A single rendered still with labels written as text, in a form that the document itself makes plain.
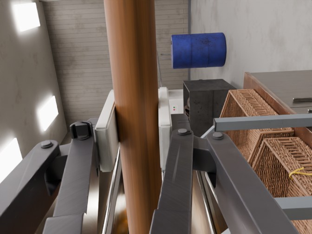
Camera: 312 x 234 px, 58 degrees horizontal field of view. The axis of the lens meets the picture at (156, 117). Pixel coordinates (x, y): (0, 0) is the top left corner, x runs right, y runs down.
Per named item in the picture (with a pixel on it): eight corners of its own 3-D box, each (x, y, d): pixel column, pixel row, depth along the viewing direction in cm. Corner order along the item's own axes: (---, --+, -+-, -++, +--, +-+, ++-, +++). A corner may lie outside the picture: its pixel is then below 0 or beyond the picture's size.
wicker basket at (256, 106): (280, 214, 143) (225, 217, 143) (246, 153, 194) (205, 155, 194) (296, 130, 122) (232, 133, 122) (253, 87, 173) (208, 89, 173)
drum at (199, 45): (225, 71, 470) (172, 74, 470) (217, 61, 524) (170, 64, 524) (227, 35, 444) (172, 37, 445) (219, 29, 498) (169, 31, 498)
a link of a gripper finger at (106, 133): (113, 172, 17) (100, 173, 17) (123, 123, 23) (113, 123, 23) (107, 127, 16) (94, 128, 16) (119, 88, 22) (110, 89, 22)
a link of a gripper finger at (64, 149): (94, 180, 15) (39, 182, 15) (107, 136, 20) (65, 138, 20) (90, 156, 15) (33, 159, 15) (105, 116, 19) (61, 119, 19)
